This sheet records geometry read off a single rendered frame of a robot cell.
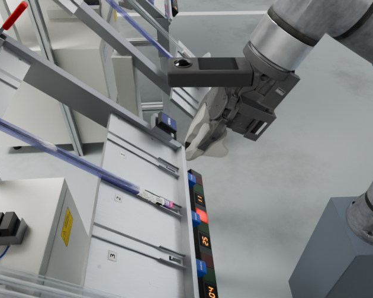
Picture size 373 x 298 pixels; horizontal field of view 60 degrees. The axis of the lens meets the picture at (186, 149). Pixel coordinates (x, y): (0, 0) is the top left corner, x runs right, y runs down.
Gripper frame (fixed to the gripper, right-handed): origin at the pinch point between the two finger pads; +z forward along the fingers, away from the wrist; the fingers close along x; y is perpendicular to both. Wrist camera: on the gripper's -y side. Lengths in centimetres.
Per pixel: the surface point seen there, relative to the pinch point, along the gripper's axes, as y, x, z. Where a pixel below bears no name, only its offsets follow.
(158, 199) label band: 1.3, -0.3, 14.2
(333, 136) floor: 127, 99, 35
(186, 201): 8.1, 1.7, 15.0
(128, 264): -4.1, -14.7, 13.9
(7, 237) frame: -22.6, 1.0, 41.0
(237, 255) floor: 63, 27, 69
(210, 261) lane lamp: 15.8, -7.6, 20.2
